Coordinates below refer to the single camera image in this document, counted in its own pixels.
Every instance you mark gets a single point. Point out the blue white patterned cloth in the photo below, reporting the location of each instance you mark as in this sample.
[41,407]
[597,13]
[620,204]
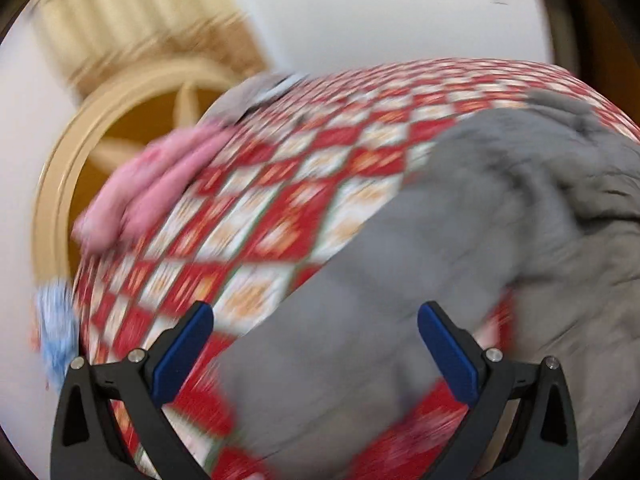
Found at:
[55,330]

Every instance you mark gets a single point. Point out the grey puffer jacket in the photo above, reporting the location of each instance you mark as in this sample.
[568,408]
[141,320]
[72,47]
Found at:
[400,285]

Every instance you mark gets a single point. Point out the beige patterned curtain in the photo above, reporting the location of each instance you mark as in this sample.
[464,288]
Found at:
[125,10]

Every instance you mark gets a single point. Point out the striped pillow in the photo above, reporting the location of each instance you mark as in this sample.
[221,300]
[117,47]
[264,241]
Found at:
[255,92]

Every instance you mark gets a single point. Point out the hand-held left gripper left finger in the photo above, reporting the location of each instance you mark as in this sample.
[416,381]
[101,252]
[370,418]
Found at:
[182,347]

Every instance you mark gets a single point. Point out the cream wooden headboard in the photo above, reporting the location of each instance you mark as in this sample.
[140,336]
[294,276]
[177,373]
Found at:
[55,185]

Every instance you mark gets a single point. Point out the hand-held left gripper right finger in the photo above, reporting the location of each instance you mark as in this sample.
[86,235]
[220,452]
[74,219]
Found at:
[447,352]

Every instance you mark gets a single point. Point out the pink quilt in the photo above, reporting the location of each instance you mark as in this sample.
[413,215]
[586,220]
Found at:
[150,190]

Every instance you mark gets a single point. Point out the red checked printed bedsheet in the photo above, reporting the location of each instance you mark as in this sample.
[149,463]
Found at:
[300,185]

